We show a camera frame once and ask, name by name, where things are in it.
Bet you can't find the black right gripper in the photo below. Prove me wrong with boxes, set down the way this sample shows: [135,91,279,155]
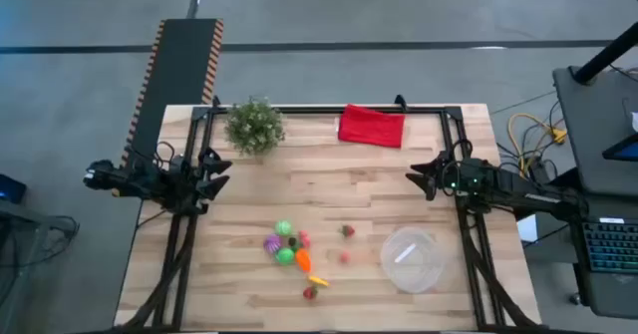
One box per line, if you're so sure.
[405,155,494,202]

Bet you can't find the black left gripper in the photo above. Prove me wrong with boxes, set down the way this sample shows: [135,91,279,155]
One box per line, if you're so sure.
[168,148,233,214]

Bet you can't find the purple toy cabbage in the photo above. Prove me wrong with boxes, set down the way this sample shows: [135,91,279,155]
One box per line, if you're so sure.
[262,233,284,255]

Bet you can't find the clear plastic tupperware container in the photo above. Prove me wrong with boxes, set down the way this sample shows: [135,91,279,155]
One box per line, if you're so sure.
[380,226,446,295]

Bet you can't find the plain green toy fruit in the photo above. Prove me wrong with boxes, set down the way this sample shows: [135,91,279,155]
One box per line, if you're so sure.
[274,246,296,267]

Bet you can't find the orange toy carrot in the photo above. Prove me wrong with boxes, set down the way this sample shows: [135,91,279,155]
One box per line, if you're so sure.
[289,238,313,274]

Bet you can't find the small green potted plant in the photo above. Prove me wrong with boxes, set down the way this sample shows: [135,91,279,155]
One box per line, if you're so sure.
[223,97,287,157]

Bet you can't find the folded red cloth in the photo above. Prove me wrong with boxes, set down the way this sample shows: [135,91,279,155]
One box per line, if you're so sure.
[337,103,407,150]

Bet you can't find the black ramp orange striped edges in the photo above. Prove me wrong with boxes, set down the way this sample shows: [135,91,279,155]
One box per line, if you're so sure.
[112,18,225,198]

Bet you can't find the white paper sheet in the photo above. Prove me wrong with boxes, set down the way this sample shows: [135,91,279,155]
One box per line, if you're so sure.
[516,212,539,244]

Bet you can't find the grey desk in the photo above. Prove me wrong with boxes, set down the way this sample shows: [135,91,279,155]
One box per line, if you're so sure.
[551,66,638,196]

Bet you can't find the backlit black keyboard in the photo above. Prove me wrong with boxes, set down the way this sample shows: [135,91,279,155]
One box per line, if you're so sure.
[581,217,638,275]

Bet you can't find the tablet with blue screen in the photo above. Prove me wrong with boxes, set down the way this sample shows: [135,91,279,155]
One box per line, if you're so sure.
[601,133,638,164]

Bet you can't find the dark device with blue light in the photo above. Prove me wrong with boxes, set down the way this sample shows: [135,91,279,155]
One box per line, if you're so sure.
[0,172,28,205]

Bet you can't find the black pole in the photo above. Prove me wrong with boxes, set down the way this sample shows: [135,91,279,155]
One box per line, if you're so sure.
[571,21,638,85]

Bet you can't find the grey side table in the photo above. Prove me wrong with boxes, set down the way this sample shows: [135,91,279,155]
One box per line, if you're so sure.
[561,192,638,321]

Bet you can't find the grey metal stand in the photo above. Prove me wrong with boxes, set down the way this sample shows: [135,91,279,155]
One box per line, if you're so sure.
[0,198,81,334]

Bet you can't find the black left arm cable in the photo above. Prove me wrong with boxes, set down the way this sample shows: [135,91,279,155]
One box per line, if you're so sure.
[127,141,176,173]

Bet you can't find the black aluminium table frame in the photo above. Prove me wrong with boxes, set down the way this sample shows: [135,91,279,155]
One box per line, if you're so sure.
[114,104,544,333]

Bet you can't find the yellow cable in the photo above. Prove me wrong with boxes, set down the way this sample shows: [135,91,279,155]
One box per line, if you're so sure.
[506,113,568,175]

